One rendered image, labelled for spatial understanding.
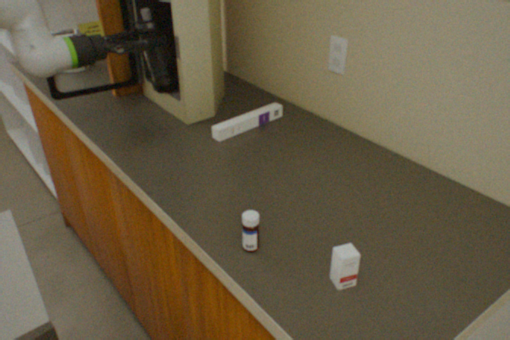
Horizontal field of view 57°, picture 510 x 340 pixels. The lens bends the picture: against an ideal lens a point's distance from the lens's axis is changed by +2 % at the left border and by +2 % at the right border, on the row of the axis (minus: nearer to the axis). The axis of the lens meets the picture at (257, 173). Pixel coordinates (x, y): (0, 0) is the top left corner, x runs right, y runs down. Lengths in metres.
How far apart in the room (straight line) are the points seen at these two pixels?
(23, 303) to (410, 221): 0.84
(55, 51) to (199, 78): 0.43
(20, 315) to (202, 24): 0.97
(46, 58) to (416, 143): 1.08
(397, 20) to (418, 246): 0.63
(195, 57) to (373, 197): 0.71
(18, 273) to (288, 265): 0.51
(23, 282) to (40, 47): 0.74
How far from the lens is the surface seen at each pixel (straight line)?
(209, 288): 1.20
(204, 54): 1.54
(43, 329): 0.99
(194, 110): 1.58
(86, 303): 2.33
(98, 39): 1.52
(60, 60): 1.46
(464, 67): 1.32
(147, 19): 1.58
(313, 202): 1.20
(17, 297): 0.93
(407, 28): 1.39
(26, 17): 1.48
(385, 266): 1.05
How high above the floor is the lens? 1.64
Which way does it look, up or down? 33 degrees down
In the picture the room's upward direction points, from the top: straight up
